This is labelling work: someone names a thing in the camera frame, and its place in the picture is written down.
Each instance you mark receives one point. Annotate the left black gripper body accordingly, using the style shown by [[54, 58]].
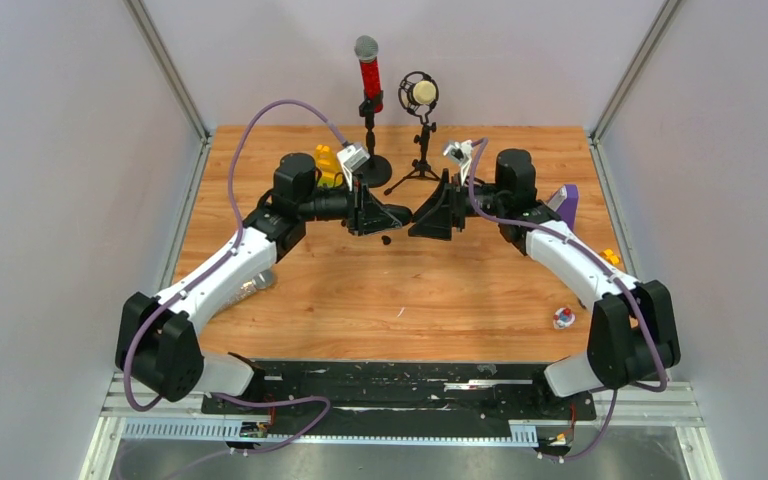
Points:
[[354, 208]]

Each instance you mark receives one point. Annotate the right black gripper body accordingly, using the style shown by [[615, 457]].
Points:
[[459, 202]]

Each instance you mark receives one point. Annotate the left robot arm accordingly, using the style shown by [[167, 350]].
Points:
[[158, 341]]

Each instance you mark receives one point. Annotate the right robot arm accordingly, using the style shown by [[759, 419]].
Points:
[[632, 338]]

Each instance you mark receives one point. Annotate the black round-base mic stand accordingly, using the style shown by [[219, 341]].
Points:
[[376, 170]]

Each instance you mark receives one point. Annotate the yellow green toy block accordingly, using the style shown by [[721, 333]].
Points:
[[330, 171]]

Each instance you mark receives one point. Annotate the black tripod mic stand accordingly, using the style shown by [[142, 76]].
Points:
[[421, 168]]

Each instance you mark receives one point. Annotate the white phone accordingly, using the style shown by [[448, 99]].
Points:
[[558, 198]]

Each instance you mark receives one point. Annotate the purple phone stand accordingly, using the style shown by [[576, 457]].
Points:
[[568, 212]]

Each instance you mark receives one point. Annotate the cream condenser microphone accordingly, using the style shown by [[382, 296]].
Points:
[[418, 94]]

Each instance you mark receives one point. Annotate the silver glitter microphone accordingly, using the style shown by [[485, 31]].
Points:
[[260, 282]]

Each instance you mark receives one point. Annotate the red microphone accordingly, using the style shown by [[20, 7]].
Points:
[[366, 50]]

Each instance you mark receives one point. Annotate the small red white toy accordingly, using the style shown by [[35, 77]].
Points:
[[563, 318]]

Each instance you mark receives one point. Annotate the yellow toy vehicle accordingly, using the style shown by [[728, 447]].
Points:
[[611, 257]]

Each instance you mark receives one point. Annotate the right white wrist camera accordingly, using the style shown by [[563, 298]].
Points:
[[461, 153]]

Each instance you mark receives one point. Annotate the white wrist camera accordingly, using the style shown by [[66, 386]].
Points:
[[351, 159], [461, 153]]

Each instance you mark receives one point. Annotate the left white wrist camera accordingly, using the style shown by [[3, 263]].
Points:
[[351, 159]]

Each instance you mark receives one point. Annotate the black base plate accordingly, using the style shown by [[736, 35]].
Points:
[[419, 398]]

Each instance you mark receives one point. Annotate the white cable duct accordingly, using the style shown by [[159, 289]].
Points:
[[239, 430]]

